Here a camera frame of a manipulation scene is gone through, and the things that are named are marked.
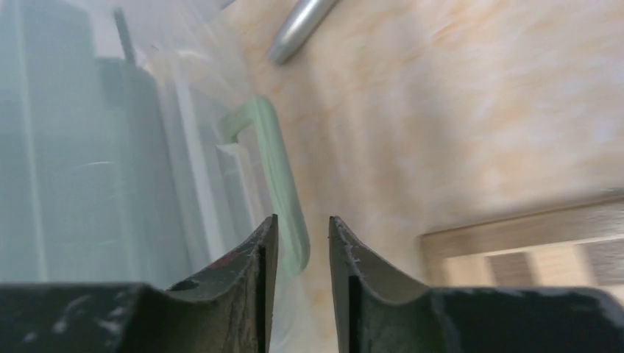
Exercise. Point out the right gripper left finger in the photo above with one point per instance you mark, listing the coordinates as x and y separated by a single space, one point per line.
225 307

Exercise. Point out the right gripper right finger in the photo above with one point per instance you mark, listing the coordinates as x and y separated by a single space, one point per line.
379 308

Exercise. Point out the green plastic toolbox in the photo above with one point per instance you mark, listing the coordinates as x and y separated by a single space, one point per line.
135 148

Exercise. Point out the wooden chessboard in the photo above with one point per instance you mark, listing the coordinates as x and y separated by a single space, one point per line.
578 243

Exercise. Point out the silver metal cylinder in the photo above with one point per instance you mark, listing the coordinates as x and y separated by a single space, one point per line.
300 24

